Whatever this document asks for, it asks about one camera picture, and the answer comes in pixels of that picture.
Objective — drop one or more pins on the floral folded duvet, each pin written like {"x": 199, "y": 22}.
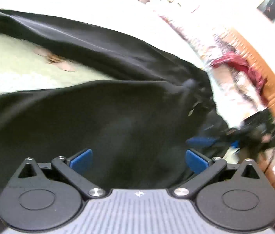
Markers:
{"x": 235, "y": 95}

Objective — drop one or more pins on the mint green quilted bedspread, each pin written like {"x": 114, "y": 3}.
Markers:
{"x": 23, "y": 65}

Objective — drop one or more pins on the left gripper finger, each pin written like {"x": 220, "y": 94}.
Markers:
{"x": 205, "y": 171}
{"x": 72, "y": 169}

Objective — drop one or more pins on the red striped cloth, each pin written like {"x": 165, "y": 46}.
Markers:
{"x": 240, "y": 64}

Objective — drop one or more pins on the wooden headboard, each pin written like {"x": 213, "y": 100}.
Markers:
{"x": 247, "y": 51}

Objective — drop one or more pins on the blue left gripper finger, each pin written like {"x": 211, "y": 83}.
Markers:
{"x": 201, "y": 142}

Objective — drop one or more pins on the black garment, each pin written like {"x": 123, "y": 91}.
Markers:
{"x": 136, "y": 123}

